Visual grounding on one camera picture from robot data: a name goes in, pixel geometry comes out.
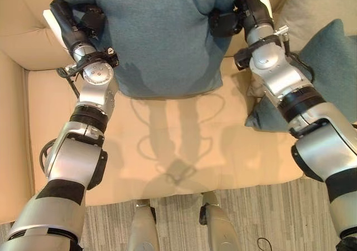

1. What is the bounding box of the large teal fabric cushion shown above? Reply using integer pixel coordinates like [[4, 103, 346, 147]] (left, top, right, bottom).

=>
[[46, 0, 247, 99]]

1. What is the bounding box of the silver right robot leg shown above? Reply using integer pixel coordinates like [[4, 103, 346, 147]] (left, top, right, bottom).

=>
[[199, 191, 240, 251]]

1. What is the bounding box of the beige leather sofa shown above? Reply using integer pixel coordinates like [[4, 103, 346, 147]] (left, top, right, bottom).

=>
[[0, 0, 357, 224]]

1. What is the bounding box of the silver robot leg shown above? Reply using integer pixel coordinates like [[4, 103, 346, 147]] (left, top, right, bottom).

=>
[[127, 200, 157, 251], [199, 191, 240, 251]]

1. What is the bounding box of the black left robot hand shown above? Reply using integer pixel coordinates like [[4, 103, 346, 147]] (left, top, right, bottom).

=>
[[43, 0, 107, 51]]

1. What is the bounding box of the silver left robot leg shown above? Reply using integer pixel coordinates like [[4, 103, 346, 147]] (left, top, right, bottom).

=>
[[127, 200, 157, 251]]

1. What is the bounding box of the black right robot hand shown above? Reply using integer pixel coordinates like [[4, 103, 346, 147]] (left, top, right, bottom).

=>
[[208, 0, 276, 39]]

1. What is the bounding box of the black cable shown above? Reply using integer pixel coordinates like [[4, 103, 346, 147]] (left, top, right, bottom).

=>
[[256, 236, 273, 251]]

